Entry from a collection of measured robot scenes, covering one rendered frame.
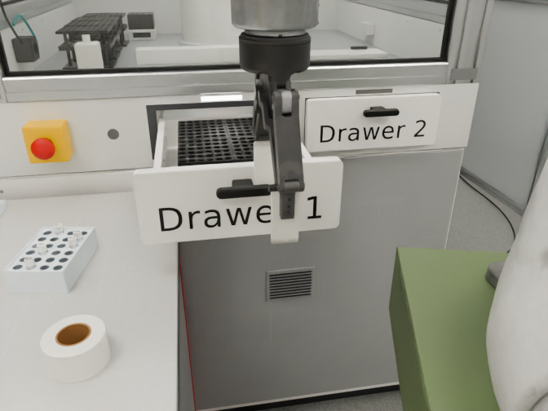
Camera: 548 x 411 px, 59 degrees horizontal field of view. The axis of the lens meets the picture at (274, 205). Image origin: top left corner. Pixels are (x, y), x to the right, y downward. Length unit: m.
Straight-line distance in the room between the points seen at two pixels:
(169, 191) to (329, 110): 0.45
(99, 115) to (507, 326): 0.87
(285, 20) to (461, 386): 0.36
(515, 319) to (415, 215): 0.98
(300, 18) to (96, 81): 0.56
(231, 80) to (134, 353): 0.56
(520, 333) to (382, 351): 1.21
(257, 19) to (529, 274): 0.34
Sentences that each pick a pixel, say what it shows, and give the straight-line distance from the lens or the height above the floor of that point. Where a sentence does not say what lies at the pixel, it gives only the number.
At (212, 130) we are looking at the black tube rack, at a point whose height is 0.90.
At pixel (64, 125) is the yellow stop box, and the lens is 0.98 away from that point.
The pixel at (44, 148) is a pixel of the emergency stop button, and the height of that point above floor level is 0.88.
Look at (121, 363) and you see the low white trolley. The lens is 0.62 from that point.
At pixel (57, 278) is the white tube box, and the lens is 0.74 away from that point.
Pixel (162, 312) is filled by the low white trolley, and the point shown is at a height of 0.76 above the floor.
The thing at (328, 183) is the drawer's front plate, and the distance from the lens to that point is 0.69.
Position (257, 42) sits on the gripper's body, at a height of 1.11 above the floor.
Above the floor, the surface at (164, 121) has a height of 0.89.
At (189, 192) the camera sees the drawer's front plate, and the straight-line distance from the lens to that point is 0.67.
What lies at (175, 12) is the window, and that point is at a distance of 0.96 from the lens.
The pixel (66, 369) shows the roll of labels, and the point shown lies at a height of 0.78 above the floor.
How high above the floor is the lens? 1.18
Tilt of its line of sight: 27 degrees down
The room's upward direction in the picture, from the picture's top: straight up
